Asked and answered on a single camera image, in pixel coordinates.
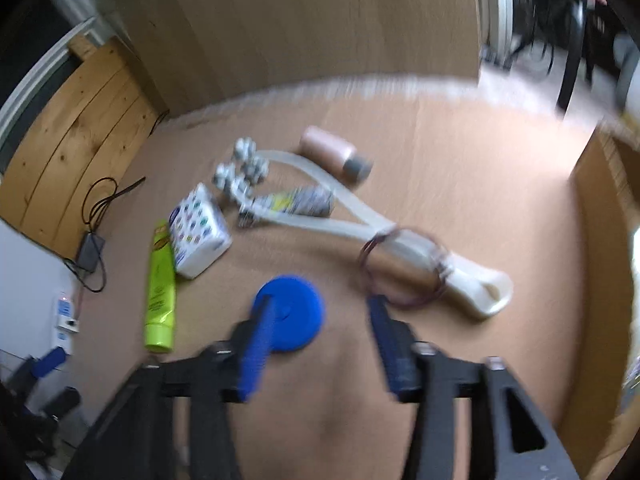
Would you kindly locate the dotted tissue pack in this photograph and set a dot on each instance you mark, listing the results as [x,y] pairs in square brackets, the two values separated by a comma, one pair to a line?
[200,230]

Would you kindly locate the blue round disc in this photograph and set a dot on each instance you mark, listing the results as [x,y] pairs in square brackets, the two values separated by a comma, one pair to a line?
[300,320]

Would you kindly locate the green squeeze tube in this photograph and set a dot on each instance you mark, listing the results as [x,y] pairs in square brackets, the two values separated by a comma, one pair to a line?
[160,290]

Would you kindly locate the light wooden board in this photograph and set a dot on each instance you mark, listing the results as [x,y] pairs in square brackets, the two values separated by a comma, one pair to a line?
[300,25]

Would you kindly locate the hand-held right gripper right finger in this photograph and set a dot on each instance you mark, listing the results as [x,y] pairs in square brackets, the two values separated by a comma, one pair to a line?
[395,355]

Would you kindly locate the plaid sheet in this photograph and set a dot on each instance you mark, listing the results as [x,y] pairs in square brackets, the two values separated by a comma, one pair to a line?
[515,95]

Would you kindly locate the pine plank panel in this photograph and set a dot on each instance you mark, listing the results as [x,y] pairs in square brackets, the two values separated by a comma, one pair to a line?
[75,150]

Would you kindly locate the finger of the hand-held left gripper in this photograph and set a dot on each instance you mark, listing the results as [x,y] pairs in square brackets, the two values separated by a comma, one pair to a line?
[62,401]
[47,361]

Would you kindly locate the patterned lighter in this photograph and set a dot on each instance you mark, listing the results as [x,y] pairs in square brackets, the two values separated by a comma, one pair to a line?
[305,200]

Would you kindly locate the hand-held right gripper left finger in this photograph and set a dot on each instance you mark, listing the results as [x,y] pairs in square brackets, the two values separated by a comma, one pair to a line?
[256,345]

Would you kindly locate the cardboard box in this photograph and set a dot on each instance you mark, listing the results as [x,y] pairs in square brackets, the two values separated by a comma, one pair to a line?
[595,260]

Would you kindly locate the white roller massager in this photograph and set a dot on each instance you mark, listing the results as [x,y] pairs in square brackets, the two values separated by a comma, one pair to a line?
[465,270]

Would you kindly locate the white power strip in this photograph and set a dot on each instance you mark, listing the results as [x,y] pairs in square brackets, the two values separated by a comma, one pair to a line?
[65,320]

